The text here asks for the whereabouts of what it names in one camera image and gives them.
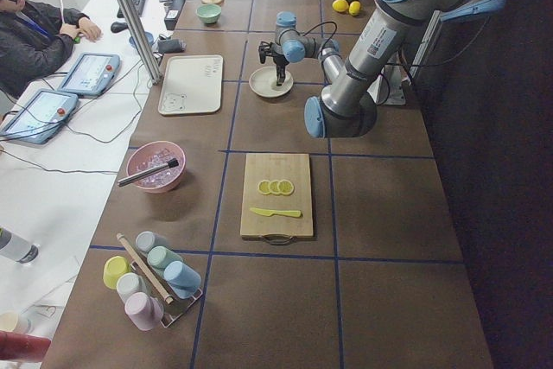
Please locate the teach pendant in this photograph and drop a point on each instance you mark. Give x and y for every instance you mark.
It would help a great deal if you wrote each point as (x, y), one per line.
(90, 74)
(41, 117)

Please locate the grey folded cloth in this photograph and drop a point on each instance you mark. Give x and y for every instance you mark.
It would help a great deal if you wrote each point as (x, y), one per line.
(170, 46)

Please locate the light blue cup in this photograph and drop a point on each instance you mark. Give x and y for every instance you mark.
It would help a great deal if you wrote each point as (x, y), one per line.
(183, 280)

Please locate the steel muddler black tip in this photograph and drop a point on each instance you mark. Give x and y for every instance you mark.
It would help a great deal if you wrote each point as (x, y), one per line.
(172, 163)

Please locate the black box white label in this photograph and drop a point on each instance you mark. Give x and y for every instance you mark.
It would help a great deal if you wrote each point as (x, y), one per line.
(173, 10)

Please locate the yellow lemon near lime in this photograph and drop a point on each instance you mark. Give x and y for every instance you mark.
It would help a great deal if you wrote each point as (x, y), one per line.
(340, 6)

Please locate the red cylinder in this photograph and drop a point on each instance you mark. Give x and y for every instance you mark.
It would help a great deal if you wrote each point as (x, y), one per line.
(23, 347)

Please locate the teach pendant far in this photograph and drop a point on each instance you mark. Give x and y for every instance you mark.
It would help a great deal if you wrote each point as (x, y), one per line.
(90, 74)

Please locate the white bear tray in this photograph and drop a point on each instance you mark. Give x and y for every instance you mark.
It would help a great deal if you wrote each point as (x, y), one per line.
(192, 85)

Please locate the yellow plastic knife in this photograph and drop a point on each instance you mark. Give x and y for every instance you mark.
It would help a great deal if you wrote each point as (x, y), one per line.
(276, 212)

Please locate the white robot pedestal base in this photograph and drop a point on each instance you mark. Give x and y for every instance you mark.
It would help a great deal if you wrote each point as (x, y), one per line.
(389, 87)

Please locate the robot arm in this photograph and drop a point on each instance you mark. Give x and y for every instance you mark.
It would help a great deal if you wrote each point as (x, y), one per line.
(345, 107)

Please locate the white cup on rack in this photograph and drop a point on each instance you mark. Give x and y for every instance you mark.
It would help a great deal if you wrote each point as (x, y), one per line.
(131, 283)

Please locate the cream round plate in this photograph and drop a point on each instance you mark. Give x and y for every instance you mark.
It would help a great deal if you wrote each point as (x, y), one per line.
(264, 83)

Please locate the seated person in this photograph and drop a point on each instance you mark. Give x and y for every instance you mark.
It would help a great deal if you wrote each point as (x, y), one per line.
(37, 39)

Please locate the yellow cup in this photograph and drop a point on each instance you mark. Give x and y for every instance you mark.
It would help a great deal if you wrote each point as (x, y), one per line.
(114, 268)

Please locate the lemon slice bottom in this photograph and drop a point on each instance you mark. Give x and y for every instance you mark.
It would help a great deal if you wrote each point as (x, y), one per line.
(285, 187)

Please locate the grey cup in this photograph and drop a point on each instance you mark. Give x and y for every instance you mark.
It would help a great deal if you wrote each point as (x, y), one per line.
(147, 240)

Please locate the yellow lemon far one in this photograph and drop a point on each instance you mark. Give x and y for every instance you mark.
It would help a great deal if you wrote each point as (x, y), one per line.
(354, 8)

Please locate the bamboo cutting board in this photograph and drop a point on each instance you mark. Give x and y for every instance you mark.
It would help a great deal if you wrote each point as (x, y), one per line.
(277, 229)

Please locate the green cup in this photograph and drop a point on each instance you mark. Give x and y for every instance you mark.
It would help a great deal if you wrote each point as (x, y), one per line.
(159, 257)

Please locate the lemon slice middle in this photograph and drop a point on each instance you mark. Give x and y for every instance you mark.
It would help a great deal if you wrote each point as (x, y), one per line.
(274, 187)

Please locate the white wire cup rack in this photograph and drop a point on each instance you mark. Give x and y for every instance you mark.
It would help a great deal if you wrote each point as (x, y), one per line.
(173, 306)

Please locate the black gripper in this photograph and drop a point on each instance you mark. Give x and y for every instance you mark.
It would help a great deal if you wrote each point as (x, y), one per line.
(279, 61)

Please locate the lemon slice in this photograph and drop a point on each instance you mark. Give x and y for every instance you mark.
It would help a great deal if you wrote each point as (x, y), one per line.
(285, 187)
(274, 187)
(263, 187)

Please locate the lemon slice top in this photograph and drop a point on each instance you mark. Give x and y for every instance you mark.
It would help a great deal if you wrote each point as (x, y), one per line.
(263, 187)

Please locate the green bowl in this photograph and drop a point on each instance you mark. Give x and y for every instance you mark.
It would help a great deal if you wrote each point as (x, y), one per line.
(208, 13)

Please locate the pink bowl with ice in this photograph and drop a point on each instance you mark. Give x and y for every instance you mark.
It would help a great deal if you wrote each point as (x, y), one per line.
(156, 154)

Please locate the white paper cup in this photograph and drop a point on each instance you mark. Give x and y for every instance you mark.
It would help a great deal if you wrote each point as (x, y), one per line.
(15, 323)

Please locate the pink cup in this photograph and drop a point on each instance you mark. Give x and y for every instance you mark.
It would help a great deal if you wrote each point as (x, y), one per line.
(144, 311)

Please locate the teach pendant near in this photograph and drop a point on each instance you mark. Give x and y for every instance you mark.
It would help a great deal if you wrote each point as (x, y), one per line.
(41, 117)

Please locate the aluminium frame post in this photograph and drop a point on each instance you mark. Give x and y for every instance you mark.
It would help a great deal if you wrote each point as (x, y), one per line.
(143, 47)

